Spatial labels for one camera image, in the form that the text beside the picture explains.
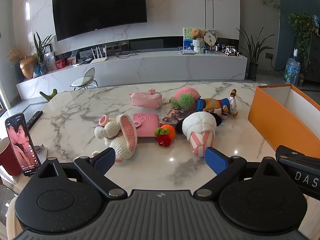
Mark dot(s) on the teddy bear bouquet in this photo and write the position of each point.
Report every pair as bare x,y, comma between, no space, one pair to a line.
198,42

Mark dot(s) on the landscape painting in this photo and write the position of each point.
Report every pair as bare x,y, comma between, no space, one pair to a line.
187,40

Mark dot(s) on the potted plant in blue vase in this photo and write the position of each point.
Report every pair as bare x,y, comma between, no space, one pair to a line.
41,60

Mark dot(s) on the white phone stand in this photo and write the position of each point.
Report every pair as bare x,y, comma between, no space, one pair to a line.
41,150

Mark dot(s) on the trailing pothos plant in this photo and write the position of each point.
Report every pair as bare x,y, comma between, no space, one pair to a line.
301,30

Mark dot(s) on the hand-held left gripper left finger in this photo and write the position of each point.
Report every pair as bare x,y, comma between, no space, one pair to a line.
106,160

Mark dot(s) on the white marble TV cabinet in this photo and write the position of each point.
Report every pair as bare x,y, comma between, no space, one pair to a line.
150,67

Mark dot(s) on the pink wallet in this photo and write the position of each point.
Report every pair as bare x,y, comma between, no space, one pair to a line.
147,127

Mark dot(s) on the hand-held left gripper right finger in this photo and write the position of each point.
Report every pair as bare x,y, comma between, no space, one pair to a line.
216,161

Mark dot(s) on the black television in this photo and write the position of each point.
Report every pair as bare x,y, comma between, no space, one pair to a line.
100,5

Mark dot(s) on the pink gift box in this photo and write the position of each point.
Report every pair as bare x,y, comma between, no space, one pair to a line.
71,61

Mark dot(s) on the orange cardboard box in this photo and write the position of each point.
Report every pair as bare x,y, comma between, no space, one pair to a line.
275,125

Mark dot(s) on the water jug with pump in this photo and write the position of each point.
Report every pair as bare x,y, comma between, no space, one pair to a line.
292,71

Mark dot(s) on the dark grey cabinet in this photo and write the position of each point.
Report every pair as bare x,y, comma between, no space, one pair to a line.
314,57

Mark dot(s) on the wall socket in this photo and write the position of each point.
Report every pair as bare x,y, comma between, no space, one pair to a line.
269,55

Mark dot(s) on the black remote control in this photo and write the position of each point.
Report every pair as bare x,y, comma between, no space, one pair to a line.
33,120

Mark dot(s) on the gold vase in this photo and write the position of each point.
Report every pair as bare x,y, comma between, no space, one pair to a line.
28,67

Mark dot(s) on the tall potted orchid plant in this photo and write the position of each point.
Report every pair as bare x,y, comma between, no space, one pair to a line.
253,67

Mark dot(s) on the pink green fuzzy ball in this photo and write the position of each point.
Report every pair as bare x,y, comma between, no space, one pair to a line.
185,97

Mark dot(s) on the silver laptop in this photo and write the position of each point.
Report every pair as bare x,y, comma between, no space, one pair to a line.
186,52

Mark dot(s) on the green toy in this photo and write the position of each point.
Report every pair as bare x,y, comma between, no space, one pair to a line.
48,96

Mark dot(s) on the white plush pink striped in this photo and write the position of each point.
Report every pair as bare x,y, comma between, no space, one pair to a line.
200,127

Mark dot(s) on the dried flowers in dark vase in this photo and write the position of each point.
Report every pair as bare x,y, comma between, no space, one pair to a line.
17,65

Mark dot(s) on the bear plush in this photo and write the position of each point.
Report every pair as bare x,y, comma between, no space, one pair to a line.
212,105

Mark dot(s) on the small white chair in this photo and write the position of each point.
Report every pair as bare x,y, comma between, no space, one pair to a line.
83,80

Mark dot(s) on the white router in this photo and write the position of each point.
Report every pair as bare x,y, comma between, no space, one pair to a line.
98,58

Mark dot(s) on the smartphone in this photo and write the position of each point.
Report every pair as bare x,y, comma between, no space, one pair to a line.
21,145

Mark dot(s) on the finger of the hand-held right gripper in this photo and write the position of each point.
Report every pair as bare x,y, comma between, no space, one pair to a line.
297,156

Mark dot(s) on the pink mini backpack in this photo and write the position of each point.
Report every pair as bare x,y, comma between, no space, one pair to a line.
145,101

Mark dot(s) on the printed card box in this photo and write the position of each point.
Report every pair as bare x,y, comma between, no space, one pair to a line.
172,118

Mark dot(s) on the round paper fan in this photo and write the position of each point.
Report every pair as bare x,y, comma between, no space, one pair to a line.
210,38

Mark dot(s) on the red cup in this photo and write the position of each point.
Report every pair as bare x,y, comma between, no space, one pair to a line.
7,157

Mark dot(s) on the white crochet bunny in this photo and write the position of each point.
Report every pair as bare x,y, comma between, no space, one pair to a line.
117,132

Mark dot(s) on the crochet orange and strawberry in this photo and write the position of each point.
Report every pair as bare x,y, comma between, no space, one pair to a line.
166,132

